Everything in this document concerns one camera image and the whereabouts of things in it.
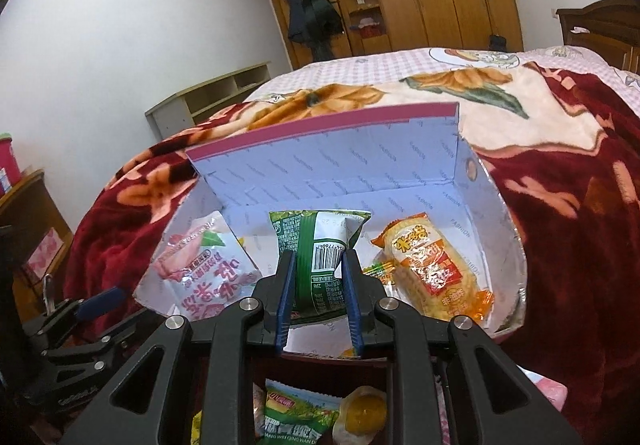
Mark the black bag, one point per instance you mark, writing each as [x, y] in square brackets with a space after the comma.
[497, 42]

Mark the metal hook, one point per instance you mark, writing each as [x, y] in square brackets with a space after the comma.
[48, 292]

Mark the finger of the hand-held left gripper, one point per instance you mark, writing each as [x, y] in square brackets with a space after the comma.
[102, 301]
[115, 331]

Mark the wooden desk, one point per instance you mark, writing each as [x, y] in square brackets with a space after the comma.
[35, 210]

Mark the pink checked bedsheet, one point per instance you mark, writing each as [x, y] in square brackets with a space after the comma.
[380, 67]

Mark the small orange snack packet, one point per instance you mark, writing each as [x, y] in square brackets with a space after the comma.
[380, 270]

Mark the clear packet with colourful edge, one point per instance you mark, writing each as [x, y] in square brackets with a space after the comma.
[360, 412]

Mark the pink cardboard box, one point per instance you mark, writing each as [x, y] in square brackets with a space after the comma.
[350, 160]

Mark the dark hanging coats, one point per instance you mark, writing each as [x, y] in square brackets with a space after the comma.
[312, 20]

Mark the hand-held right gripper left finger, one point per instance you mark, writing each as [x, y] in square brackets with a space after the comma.
[286, 295]

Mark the green barcode snack packet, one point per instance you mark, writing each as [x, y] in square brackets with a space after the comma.
[320, 245]

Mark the white tissue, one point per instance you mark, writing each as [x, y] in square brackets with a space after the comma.
[580, 30]

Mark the red floral blanket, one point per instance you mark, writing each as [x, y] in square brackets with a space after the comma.
[575, 225]

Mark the pink white snack pouch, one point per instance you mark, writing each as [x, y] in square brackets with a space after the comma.
[205, 265]

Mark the pink plastic jar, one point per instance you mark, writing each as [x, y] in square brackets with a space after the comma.
[9, 162]

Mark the wooden headboard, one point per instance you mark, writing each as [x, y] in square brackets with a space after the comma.
[600, 25]

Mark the orange rice cracker packet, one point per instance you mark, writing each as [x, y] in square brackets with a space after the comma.
[425, 265]

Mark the grey low shelf unit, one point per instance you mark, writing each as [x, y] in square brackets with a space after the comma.
[170, 112]

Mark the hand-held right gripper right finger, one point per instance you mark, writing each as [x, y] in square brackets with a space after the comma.
[352, 305]

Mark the green pea snack packet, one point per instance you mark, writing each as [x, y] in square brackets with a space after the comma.
[295, 417]

